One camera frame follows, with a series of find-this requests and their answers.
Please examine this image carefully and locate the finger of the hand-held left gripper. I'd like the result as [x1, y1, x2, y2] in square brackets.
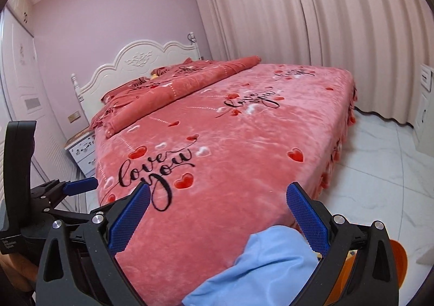
[31, 177, 99, 206]
[44, 206, 92, 225]

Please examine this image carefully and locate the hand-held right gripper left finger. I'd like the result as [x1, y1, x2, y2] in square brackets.
[36, 181, 151, 306]

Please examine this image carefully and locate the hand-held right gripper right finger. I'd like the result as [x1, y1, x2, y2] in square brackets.
[286, 182, 401, 306]

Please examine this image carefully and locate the light blue cloth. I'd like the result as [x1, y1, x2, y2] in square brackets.
[183, 225, 321, 306]

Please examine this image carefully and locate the orange bin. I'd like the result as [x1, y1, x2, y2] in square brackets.
[325, 238, 407, 306]

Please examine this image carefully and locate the person's left hand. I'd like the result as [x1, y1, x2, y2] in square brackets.
[0, 253, 38, 296]

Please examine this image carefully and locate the white nightstand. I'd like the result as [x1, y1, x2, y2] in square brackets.
[64, 128, 99, 176]

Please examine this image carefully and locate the white wardrobe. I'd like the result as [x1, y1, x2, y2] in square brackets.
[0, 0, 85, 212]

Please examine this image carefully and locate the pink heart printed bedspread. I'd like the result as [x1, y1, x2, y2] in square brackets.
[90, 63, 356, 306]

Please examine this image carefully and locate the red printed pillow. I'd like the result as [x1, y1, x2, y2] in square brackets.
[151, 58, 204, 78]
[103, 76, 154, 103]

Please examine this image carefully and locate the folded red quilt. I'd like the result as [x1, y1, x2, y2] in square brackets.
[90, 55, 262, 139]

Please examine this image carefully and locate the white carved headboard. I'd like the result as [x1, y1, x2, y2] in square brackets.
[71, 32, 201, 120]

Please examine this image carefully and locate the white side cabinet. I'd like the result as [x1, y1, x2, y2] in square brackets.
[412, 63, 434, 157]

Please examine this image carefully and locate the pale pink curtain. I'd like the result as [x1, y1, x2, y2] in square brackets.
[186, 0, 434, 127]

